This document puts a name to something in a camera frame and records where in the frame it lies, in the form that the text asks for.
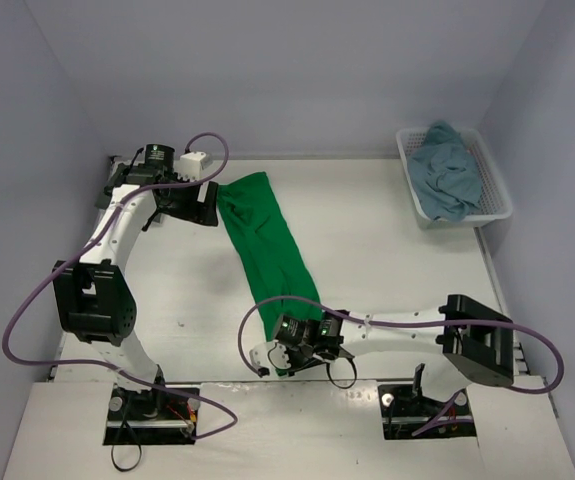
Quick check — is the green t shirt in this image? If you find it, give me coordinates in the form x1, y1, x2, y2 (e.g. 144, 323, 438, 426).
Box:
215, 171, 324, 377

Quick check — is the grey t shirt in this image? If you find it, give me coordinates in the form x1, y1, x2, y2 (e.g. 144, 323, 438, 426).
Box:
95, 163, 128, 210

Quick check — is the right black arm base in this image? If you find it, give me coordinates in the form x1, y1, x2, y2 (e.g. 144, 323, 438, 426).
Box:
377, 363, 477, 441

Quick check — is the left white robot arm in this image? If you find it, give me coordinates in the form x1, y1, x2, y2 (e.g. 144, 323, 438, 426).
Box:
53, 144, 218, 420

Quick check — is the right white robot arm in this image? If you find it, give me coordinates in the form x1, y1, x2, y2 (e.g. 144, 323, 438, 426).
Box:
271, 294, 514, 412

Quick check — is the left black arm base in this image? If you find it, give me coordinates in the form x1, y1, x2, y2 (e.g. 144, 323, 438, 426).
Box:
103, 385, 198, 473

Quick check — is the white plastic basket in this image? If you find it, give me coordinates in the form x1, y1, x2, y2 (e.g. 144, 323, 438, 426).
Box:
396, 127, 513, 229

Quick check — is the teal cloth in basket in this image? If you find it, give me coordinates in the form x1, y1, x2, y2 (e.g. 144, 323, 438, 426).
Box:
407, 120, 483, 222

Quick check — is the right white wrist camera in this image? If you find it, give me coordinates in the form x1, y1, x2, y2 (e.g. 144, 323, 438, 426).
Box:
249, 341, 292, 378

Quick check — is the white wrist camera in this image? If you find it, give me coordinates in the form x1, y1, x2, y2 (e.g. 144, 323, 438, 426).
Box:
174, 151, 213, 182
249, 341, 292, 378

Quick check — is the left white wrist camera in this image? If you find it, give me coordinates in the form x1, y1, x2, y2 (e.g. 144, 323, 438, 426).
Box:
174, 151, 213, 182

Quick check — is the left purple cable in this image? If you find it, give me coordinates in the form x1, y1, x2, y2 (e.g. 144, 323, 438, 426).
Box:
4, 132, 241, 441

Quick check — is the purple cable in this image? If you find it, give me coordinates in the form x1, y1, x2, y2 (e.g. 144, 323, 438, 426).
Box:
4, 132, 241, 441
238, 294, 566, 437

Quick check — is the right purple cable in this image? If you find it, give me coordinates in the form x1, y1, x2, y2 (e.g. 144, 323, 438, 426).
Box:
238, 294, 566, 437

